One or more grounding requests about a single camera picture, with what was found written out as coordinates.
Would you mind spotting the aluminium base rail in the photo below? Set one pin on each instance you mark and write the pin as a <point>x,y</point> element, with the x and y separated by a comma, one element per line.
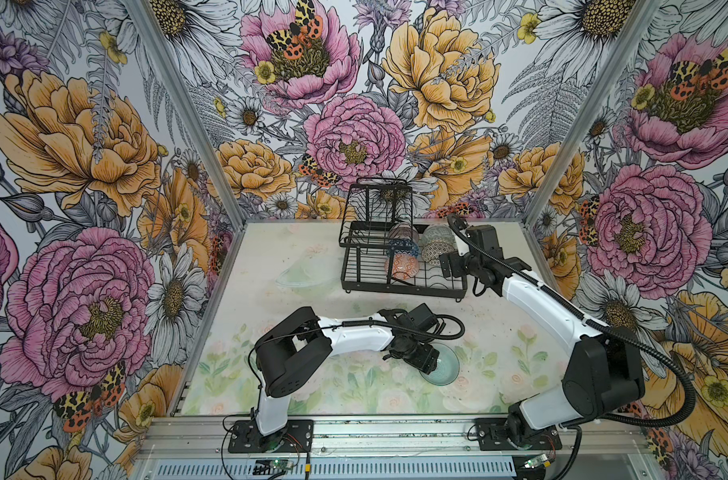
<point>606,451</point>

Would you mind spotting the blue triangle pattern bowl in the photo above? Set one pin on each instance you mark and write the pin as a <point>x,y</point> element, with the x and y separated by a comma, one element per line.
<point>404,246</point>

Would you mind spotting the brown lattice pattern bowl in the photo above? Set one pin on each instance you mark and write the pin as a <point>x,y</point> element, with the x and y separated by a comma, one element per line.
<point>430,252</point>

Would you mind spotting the teal striped bowl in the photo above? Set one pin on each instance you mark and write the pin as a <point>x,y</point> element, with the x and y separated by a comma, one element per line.
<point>445,366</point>

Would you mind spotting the black wire dish rack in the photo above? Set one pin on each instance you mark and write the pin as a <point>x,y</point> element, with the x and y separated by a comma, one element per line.
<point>384,247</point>

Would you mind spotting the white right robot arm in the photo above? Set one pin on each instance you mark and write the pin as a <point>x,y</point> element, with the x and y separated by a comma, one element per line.
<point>604,371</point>

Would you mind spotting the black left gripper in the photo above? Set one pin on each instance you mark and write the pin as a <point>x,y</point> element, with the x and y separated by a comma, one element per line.
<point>426,361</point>

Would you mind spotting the white slotted cable duct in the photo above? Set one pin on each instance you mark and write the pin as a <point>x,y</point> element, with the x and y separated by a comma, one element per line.
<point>483,467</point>

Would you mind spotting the green patterned bowl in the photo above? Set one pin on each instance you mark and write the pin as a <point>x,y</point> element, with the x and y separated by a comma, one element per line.
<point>439,232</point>

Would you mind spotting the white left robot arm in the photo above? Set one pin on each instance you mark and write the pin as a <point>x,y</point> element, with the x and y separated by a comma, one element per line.
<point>287,357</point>

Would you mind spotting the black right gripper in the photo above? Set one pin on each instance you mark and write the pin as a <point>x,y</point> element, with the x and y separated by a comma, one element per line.
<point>455,259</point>

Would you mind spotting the purple striped bowl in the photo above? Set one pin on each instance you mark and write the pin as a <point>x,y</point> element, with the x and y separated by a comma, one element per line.
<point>404,230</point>

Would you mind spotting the orange patterned bowl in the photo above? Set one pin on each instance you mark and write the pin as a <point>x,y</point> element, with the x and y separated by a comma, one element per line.
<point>402,266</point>

